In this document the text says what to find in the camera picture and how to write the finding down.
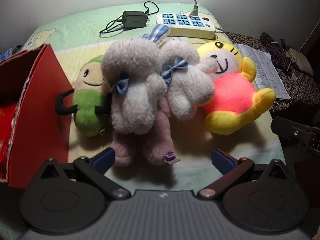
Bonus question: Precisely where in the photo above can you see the patterned side table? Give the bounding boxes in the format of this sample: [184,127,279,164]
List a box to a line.
[225,31,320,130]

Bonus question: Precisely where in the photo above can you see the cartoon printed desktop cover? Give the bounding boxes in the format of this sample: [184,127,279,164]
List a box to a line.
[21,4,287,190]

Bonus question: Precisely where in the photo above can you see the grey power strip cord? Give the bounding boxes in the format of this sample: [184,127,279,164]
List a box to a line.
[214,26,231,38]

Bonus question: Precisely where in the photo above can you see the pink plush toy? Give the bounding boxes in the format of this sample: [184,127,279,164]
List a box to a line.
[110,96,180,167]

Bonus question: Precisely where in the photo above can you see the dark striped clothing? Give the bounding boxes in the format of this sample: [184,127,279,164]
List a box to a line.
[260,32,293,74]

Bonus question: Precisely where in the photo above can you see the yellow tiger plush toy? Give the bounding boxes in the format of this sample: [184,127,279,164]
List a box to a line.
[196,41,276,135]

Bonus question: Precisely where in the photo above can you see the green bean plush toy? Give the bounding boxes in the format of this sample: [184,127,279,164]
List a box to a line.
[55,55,113,137]

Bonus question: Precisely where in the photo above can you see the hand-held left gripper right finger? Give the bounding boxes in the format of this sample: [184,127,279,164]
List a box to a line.
[197,149,288,202]

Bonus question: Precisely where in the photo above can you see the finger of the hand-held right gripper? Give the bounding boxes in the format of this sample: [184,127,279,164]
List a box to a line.
[271,116,313,145]

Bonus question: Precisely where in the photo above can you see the white bunny plush toy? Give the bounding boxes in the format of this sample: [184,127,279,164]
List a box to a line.
[160,39,215,120]
[101,24,170,135]

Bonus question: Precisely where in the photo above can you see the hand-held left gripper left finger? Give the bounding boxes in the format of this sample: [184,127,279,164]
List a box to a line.
[40,147,132,200]

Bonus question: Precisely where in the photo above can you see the white and blue power strip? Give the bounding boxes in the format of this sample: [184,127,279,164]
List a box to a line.
[157,12,217,40]

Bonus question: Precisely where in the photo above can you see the handwritten paper notebook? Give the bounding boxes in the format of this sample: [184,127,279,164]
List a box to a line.
[234,42,292,102]

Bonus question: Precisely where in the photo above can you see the black charger cable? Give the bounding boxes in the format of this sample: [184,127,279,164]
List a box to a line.
[99,1,160,37]

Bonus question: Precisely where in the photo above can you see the red cardboard box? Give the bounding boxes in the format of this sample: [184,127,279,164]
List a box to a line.
[0,44,75,188]

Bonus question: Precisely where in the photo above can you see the blue patterned cloth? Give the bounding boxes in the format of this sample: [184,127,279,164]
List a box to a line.
[0,45,23,60]

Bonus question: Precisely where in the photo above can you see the black charger brick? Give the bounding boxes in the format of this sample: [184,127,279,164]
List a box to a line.
[122,11,150,30]

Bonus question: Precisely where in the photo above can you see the beige cloth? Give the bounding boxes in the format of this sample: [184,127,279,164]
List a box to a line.
[287,49,314,77]

